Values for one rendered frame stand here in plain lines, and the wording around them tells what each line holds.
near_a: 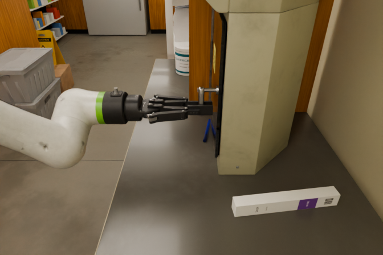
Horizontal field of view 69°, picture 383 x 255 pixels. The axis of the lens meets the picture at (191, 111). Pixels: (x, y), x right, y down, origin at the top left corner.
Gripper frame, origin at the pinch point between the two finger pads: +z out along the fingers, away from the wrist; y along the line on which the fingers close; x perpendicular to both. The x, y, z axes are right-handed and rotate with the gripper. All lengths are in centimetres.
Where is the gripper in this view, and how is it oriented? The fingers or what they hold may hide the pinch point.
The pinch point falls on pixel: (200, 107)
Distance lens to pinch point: 78.4
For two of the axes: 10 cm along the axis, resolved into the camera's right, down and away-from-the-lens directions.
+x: 0.0, 8.6, 5.1
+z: 10.0, 0.0, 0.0
